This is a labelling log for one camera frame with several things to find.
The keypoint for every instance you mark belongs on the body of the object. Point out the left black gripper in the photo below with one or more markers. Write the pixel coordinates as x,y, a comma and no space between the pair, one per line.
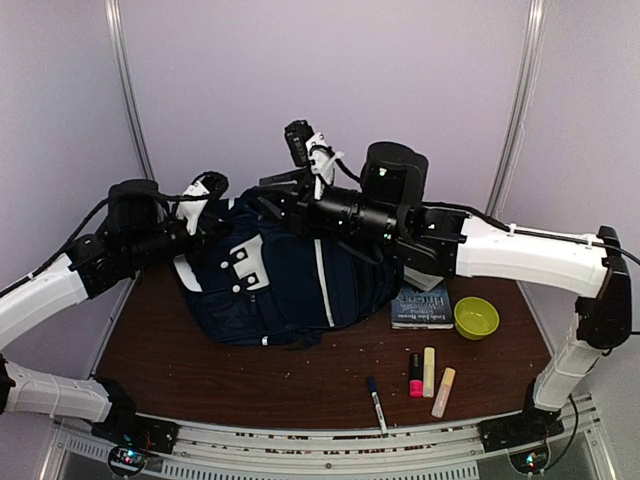
195,250

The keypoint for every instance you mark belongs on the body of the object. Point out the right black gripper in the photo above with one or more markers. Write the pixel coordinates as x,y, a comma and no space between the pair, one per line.
296,206

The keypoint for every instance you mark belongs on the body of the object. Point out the navy blue student backpack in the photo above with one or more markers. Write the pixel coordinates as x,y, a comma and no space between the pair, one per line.
262,285

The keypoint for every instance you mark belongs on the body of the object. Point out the dark blue paperback book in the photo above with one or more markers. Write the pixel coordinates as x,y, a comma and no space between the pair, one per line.
414,308

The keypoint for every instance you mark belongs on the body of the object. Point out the pale green notebook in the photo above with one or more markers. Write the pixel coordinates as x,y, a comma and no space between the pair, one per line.
422,281

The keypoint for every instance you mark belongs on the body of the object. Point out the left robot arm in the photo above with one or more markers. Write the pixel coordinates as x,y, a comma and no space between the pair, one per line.
133,228

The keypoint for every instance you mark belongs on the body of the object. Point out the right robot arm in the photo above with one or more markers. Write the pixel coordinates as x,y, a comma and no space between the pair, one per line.
389,211

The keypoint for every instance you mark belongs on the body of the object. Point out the yellow highlighter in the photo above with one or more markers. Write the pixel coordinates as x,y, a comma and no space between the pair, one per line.
428,372

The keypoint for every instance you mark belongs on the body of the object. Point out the pink black highlighter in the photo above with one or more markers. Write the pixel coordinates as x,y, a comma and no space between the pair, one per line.
415,375

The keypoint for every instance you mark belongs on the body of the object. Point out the lime green plastic bowl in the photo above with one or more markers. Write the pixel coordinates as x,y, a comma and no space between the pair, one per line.
475,318

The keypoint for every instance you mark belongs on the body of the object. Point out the blue capped whiteboard marker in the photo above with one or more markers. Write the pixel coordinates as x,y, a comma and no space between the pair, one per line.
372,388

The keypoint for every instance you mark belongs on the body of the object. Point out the pale orange highlighter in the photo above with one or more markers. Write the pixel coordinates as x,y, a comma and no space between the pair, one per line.
443,394

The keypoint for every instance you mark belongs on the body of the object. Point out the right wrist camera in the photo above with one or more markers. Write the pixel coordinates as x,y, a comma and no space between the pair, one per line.
310,150

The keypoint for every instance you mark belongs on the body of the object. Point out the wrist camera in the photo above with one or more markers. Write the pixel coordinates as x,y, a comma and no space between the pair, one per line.
310,150
206,187

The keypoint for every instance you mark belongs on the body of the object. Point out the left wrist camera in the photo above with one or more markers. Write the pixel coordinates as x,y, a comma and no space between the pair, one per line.
206,187

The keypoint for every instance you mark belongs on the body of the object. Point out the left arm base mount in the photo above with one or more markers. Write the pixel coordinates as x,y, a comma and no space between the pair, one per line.
136,444

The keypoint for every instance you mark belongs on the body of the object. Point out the front aluminium rail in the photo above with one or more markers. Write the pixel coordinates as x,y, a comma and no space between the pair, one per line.
444,450

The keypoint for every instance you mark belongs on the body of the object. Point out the left aluminium frame post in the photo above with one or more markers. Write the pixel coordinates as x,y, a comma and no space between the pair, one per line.
117,35

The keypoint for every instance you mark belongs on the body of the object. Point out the aluminium frame post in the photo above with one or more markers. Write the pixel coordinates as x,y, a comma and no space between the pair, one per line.
117,35
525,85

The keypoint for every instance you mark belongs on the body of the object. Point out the right aluminium frame post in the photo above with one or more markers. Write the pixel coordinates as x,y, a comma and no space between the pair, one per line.
525,85

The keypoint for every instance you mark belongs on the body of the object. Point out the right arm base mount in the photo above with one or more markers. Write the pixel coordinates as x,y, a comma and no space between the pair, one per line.
524,441

